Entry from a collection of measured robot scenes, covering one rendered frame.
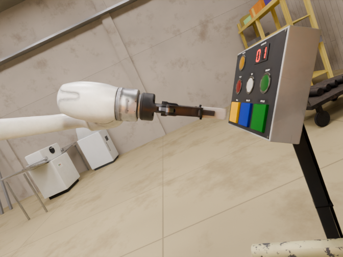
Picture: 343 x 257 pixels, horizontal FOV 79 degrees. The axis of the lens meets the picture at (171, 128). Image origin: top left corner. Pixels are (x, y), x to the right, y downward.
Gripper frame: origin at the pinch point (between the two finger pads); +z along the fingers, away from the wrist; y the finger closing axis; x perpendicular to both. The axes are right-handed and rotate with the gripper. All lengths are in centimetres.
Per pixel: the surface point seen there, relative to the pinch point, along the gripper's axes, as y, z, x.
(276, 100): 6.9, 13.4, 4.9
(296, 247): 6.4, 26.5, -34.7
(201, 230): -105, 30, -107
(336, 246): 10.5, 33.7, -30.6
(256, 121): 0.3, 12.5, -1.2
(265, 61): -2.1, 13.3, 15.5
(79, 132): -553, -245, -124
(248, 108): -6.5, 12.5, 2.0
